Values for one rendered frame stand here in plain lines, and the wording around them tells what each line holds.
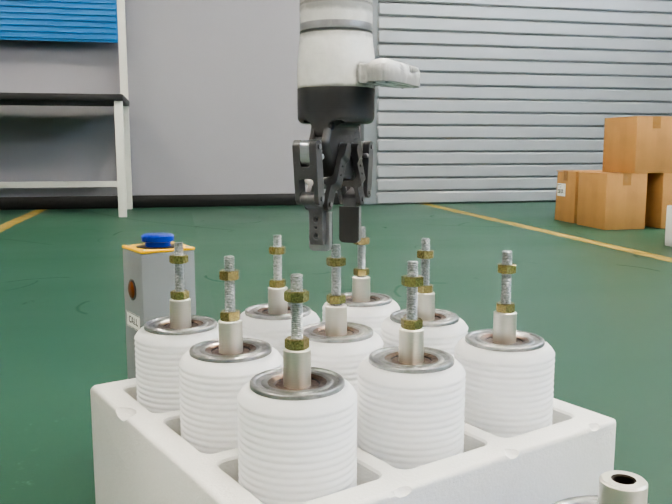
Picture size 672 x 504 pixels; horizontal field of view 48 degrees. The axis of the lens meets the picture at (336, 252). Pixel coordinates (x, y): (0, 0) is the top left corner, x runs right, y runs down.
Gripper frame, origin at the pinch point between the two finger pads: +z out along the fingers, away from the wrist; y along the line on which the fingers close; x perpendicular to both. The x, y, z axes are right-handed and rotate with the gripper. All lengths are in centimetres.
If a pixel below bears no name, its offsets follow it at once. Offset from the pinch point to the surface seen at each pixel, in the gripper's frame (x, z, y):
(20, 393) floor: -75, 35, -26
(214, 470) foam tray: -1.8, 17.3, 19.3
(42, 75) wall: -378, -58, -327
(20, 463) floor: -51, 35, -4
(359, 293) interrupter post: -3.9, 9.1, -15.1
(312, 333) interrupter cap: -1.6, 9.9, 2.1
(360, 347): 3.8, 10.6, 2.5
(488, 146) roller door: -110, -9, -517
